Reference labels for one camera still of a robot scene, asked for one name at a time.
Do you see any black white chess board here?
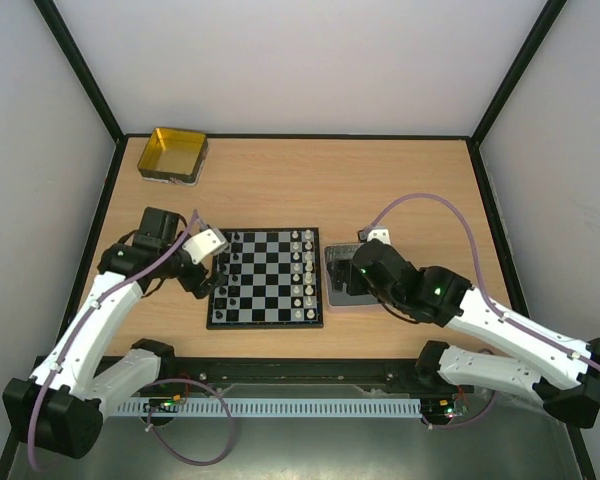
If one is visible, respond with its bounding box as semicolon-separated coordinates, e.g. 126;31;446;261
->
207;227;324;330

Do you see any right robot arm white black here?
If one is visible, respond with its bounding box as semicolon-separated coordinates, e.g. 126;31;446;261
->
327;239;600;429

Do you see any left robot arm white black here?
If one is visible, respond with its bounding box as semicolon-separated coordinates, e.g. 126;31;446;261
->
2;207;227;459

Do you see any grey tray with pink rim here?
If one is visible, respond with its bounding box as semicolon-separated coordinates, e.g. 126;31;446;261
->
323;243;379;310

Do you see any yellow metal tin box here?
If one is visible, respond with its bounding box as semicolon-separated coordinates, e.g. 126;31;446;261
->
137;127;209;186

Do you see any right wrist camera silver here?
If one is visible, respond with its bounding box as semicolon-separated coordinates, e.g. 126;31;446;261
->
357;226;391;245

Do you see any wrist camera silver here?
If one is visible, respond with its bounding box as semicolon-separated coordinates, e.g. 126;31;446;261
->
357;226;391;245
182;227;229;265

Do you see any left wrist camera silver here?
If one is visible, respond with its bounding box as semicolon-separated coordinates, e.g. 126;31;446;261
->
182;227;229;265

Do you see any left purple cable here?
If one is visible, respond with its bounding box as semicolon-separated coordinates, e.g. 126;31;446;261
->
27;209;237;473

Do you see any purple cable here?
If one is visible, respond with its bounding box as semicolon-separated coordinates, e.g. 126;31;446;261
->
357;193;600;431
27;209;237;473

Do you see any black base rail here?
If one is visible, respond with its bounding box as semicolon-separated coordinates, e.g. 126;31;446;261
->
99;355;481;396

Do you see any white slotted cable duct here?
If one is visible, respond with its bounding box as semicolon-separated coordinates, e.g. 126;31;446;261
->
113;397;421;418

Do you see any black enclosure frame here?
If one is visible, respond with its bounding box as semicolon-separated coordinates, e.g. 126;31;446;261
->
0;1;600;453

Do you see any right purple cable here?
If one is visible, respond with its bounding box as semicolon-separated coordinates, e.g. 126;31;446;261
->
357;193;600;431

